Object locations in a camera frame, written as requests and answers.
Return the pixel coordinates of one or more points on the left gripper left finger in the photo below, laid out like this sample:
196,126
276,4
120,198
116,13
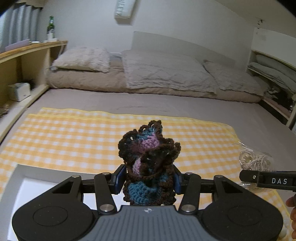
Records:
106,184

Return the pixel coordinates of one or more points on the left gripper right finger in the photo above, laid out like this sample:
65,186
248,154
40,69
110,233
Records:
189,185

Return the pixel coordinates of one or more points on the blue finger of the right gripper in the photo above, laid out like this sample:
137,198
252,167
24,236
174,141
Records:
249,176

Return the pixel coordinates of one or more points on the bag of white rubber bands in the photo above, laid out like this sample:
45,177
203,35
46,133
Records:
254,160

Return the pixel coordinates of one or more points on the dark crocheted yarn piece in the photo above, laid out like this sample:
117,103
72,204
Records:
149,157

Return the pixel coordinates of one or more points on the grey bed sheet mattress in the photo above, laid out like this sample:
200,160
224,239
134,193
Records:
255,126

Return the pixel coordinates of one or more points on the yellow white checkered cloth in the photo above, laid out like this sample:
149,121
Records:
87,142

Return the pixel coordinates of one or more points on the dark clothes pile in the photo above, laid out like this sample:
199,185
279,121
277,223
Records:
281,97

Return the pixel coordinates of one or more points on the right grey pillow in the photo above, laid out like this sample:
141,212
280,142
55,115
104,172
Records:
233,79

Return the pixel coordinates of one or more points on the folded grey blankets stack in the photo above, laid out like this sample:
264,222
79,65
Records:
281,74

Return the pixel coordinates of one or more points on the beige folded mattress pad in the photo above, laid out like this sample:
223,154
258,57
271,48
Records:
114,81

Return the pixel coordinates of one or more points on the right white shelf cabinet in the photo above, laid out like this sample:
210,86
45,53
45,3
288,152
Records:
279,47

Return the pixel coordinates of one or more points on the folded grey quilt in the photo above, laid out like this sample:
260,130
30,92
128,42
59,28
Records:
150,69

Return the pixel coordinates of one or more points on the left fluffy beige pillow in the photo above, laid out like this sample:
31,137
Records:
84,59

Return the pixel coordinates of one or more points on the white tissue box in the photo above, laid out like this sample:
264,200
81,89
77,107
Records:
19,91

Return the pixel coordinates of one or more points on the wooden low shelf unit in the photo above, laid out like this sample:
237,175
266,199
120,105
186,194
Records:
29,63

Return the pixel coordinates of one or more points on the white headboard panel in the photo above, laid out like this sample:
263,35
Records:
154,42

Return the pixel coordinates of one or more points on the green glass bottle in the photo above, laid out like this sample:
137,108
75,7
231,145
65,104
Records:
51,27

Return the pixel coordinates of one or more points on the grey curtain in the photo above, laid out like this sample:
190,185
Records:
19,23

